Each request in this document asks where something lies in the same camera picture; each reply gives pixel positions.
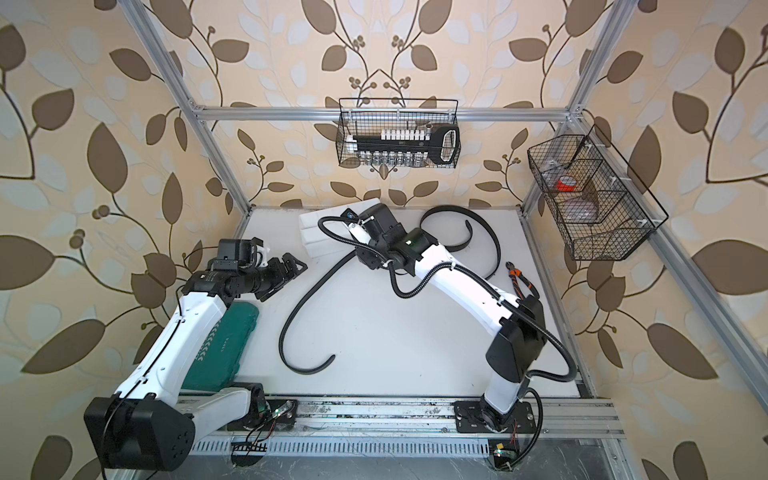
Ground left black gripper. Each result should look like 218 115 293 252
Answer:
236 252 305 298

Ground white divided storage tray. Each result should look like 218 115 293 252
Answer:
299 198 380 259

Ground black belt long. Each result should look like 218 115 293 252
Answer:
278 248 361 376

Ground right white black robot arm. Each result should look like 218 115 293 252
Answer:
318 203 577 431

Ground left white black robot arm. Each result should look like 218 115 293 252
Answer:
84 238 308 472

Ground black belt back right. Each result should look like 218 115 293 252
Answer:
418 205 503 280

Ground green plastic tool case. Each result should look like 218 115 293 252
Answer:
181 302 259 392

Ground orange black pliers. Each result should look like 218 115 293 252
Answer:
505 261 540 299

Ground red item in basket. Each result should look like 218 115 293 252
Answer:
555 175 578 193

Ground black socket set rail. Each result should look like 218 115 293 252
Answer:
345 124 461 167

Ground back wire basket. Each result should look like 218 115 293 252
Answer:
335 96 461 169

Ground wire basket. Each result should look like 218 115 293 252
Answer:
527 125 669 261
335 96 461 169

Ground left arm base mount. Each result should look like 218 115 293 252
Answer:
220 399 299 432

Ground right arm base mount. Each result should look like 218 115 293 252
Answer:
453 399 536 435

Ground right wire basket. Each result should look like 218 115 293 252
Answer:
527 125 669 261

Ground aluminium front rail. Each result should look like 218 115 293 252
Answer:
128 394 625 439

